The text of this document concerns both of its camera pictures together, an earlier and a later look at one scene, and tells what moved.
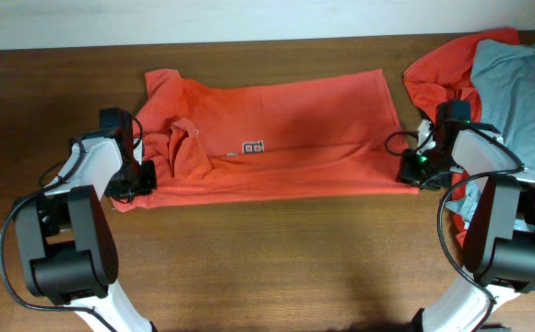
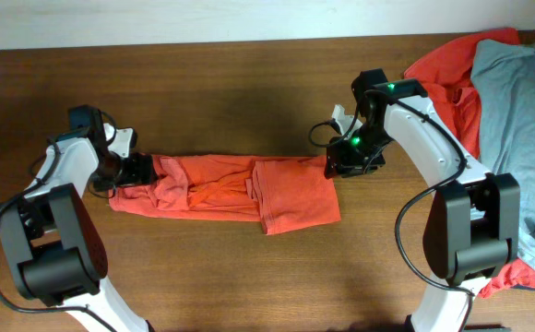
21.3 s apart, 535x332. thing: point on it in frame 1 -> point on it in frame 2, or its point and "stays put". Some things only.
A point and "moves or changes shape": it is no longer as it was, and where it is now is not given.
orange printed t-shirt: [309, 136] moves or changes shape
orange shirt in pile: [449, 74] stays put
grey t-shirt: [521, 106] stays put
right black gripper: [408, 173] -> [345, 164]
